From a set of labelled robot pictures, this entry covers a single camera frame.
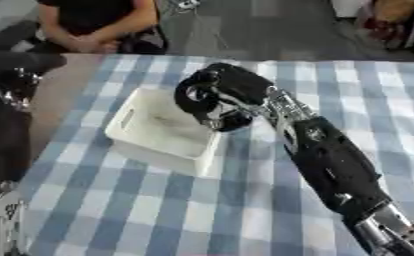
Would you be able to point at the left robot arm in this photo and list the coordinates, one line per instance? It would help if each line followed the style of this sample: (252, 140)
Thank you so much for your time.
(3, 143)

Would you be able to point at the person's hand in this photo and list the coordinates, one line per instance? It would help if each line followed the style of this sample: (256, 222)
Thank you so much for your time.
(94, 43)

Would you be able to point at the white rectangular box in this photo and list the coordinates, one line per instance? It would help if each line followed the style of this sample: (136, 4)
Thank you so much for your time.
(158, 133)

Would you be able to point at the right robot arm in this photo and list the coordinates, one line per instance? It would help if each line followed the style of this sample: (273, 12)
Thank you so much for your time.
(333, 163)

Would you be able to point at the person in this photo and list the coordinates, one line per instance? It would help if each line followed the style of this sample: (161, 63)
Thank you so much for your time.
(94, 13)

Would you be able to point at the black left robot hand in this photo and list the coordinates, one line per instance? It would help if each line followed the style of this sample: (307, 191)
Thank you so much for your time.
(18, 63)

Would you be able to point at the brown and red bag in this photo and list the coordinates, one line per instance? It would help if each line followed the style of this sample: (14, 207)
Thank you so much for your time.
(391, 20)

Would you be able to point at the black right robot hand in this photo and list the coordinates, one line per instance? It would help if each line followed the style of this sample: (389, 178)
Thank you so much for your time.
(239, 83)

